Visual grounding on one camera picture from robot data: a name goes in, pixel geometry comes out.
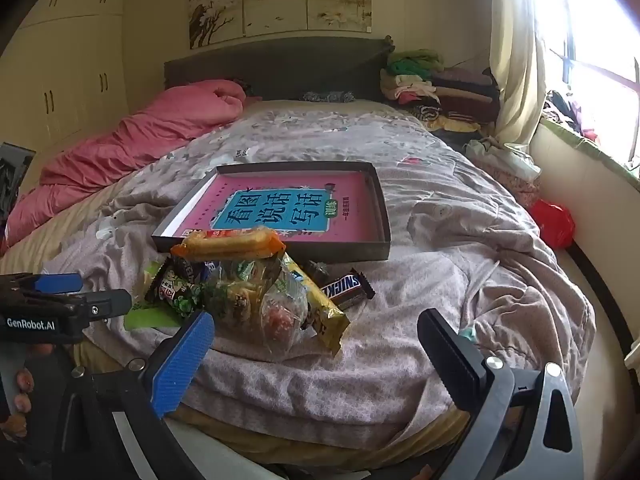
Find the clothes heap on windowsill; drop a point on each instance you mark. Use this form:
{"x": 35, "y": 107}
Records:
{"x": 567, "y": 115}

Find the orange cracker packet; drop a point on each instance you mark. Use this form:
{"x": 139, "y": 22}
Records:
{"x": 230, "y": 242}

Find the cream wardrobe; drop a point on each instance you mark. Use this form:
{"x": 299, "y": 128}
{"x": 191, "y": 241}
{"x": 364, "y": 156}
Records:
{"x": 65, "y": 60}

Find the pink book with blue title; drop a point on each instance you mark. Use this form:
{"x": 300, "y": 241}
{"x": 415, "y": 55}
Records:
{"x": 355, "y": 230}

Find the grey shallow cardboard box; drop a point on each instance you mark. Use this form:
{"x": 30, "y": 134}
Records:
{"x": 280, "y": 252}

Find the dark floral cloth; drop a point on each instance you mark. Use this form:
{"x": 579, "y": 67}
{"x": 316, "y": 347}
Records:
{"x": 327, "y": 95}

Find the green bag of yellow chips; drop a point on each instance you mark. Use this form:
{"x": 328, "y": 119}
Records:
{"x": 145, "y": 317}

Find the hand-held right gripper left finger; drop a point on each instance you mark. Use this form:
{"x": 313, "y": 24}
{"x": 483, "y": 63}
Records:
{"x": 182, "y": 365}

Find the dark snack wrapper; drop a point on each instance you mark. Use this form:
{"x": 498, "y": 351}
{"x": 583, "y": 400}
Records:
{"x": 315, "y": 270}

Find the green windowsill mat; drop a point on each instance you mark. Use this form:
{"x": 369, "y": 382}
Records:
{"x": 595, "y": 152}

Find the dark framed panel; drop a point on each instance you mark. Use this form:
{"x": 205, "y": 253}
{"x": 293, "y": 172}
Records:
{"x": 15, "y": 175}

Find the person's left hand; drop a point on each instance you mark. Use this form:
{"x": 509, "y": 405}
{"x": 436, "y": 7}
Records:
{"x": 22, "y": 400}

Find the lilac floral blanket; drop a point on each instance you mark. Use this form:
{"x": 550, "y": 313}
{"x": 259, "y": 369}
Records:
{"x": 450, "y": 240}

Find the tree trunk painting panel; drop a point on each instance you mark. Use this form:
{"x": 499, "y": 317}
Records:
{"x": 215, "y": 5}

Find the brown chocolate bar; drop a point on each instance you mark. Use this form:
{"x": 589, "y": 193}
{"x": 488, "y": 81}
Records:
{"x": 347, "y": 287}

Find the red plastic bag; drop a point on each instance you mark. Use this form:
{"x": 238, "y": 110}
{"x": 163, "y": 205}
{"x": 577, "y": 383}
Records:
{"x": 552, "y": 222}

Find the clear bag of green-wrapped snacks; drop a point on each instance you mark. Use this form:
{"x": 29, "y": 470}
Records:
{"x": 240, "y": 292}

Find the pink floral cushion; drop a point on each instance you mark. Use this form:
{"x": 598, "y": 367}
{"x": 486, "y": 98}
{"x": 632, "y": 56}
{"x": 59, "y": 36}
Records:
{"x": 522, "y": 187}

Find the window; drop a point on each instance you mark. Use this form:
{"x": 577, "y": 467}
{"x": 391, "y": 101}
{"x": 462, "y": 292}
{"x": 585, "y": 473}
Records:
{"x": 600, "y": 35}

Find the pile of folded clothes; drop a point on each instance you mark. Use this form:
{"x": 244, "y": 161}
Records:
{"x": 450, "y": 90}

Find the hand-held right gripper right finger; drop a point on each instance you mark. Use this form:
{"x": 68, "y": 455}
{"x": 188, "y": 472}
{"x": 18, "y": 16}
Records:
{"x": 445, "y": 350}

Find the white cloth bundle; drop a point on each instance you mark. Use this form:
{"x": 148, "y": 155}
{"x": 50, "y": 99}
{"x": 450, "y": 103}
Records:
{"x": 500, "y": 155}

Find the pink quilt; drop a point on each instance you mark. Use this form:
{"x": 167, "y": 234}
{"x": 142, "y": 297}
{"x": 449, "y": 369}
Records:
{"x": 125, "y": 150}

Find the pale green snack packet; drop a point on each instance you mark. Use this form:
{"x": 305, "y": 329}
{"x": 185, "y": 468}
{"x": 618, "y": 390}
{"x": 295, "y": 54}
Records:
{"x": 151, "y": 272}

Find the small green cartoon snack packet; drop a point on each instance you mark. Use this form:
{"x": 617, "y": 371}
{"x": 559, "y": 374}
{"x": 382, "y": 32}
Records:
{"x": 172, "y": 287}

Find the cream curtain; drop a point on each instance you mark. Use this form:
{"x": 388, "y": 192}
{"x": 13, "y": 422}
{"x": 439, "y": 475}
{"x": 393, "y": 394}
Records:
{"x": 517, "y": 60}

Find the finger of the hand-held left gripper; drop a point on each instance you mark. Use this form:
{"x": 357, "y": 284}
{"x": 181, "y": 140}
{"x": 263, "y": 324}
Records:
{"x": 107, "y": 302}
{"x": 60, "y": 282}

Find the yellow snack bar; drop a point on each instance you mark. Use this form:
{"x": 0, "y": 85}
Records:
{"x": 322, "y": 310}

